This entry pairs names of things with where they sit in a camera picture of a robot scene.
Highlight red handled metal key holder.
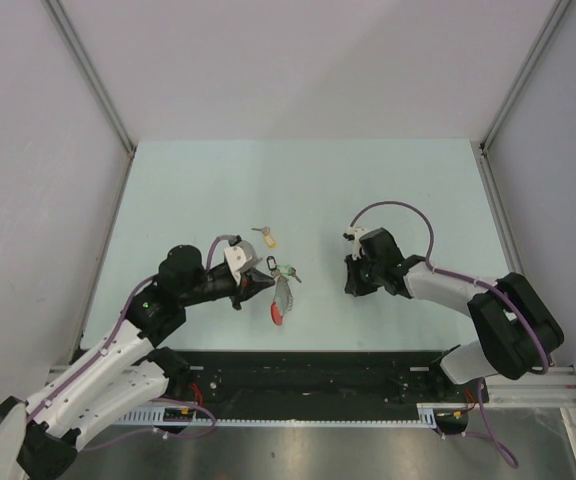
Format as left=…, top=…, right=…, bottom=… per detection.
left=270, top=276, right=293, bottom=326

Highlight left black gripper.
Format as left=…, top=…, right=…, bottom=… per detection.
left=179, top=266, right=274, bottom=309

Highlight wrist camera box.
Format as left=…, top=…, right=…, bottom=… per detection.
left=342, top=226, right=369, bottom=255
left=224, top=237, right=261, bottom=285

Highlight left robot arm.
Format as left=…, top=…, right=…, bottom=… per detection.
left=0, top=236, right=275, bottom=479

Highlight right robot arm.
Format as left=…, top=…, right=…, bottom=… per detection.
left=343, top=227, right=564, bottom=401

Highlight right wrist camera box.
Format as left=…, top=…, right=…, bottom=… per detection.
left=342, top=226, right=369, bottom=255

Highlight keys with black green tags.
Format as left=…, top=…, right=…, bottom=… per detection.
left=266, top=255, right=302, bottom=283

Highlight key with yellow tag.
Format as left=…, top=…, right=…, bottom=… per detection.
left=252, top=226, right=277, bottom=249

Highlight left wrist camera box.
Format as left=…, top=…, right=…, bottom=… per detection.
left=224, top=237, right=261, bottom=285

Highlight white slotted cable duct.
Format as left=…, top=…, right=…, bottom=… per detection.
left=114, top=406, right=437, bottom=429

